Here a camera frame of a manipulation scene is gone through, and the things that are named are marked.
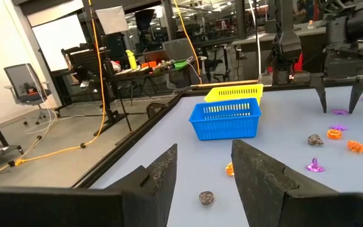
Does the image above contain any green plastic bowl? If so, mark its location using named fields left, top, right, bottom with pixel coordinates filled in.
left=173, top=59, right=189, bottom=71

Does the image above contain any purple plastic witch hat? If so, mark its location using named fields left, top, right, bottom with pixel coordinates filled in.
left=306, top=156, right=326, bottom=173

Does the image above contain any yellow plastic basket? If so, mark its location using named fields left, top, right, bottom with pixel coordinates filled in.
left=204, top=83, right=264, bottom=105

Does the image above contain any white cable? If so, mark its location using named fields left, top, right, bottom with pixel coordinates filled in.
left=248, top=0, right=263, bottom=77

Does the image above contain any cluttered background table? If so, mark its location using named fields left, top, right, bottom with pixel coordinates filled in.
left=113, top=64, right=192, bottom=97

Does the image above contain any black table frame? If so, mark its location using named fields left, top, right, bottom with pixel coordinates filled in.
left=71, top=80, right=363, bottom=190

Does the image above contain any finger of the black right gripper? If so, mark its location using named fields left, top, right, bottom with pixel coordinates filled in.
left=348, top=82, right=363, bottom=115
left=313, top=84, right=328, bottom=114

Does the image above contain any white softbox panel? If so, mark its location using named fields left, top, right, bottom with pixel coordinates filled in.
left=95, top=5, right=130, bottom=35

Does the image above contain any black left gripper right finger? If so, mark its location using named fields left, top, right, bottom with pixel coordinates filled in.
left=231, top=139, right=363, bottom=227

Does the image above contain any black perforated panel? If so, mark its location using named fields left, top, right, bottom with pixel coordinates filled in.
left=60, top=46, right=112, bottom=83

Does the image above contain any wooden side board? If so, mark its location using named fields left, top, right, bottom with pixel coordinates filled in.
left=190, top=79, right=260, bottom=91

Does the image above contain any grey office chair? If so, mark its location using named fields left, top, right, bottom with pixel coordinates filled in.
left=3, top=62, right=53, bottom=125

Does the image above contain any whiteboard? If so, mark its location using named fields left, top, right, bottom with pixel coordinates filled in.
left=31, top=13, right=88, bottom=73

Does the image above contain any black table clamp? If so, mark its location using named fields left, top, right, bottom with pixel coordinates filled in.
left=146, top=101, right=170, bottom=120

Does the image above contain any yellow extension cable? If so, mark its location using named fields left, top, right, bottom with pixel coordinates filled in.
left=171, top=0, right=204, bottom=85
left=7, top=0, right=107, bottom=167

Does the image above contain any dark translucent plastic skull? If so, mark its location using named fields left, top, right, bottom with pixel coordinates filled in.
left=307, top=134, right=325, bottom=147
left=199, top=190, right=216, bottom=206

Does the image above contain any yellow-green bottle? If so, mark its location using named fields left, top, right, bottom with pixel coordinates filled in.
left=125, top=49, right=138, bottom=71

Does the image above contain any blue plastic basket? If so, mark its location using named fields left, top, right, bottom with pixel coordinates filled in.
left=188, top=97, right=262, bottom=141

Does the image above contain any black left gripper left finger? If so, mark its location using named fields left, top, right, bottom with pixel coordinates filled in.
left=0, top=143, right=178, bottom=227

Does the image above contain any black light stand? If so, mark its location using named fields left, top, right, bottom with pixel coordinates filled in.
left=82, top=0, right=134, bottom=137

